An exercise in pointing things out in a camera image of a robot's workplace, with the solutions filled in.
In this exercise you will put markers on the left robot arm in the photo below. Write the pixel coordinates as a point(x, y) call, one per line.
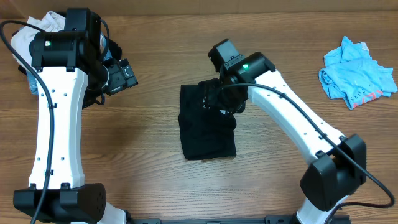
point(72, 71)

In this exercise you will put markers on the black folded garment under pile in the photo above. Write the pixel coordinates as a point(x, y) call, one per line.
point(114, 51)

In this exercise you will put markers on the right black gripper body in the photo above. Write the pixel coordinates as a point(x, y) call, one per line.
point(212, 101)

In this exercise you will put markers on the beige folded trousers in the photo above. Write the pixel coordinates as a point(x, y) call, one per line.
point(51, 22)

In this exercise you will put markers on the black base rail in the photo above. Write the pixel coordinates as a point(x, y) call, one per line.
point(270, 219)

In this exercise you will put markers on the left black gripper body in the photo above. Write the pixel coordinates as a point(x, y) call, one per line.
point(119, 79)

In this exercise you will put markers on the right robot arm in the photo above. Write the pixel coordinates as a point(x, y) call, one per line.
point(331, 177)

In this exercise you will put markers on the blue folded jeans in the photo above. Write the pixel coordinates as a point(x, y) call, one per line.
point(32, 81)

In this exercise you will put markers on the black t-shirt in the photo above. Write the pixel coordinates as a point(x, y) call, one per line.
point(205, 133)

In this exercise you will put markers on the light blue printed t-shirt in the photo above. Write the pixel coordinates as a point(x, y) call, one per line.
point(350, 73)

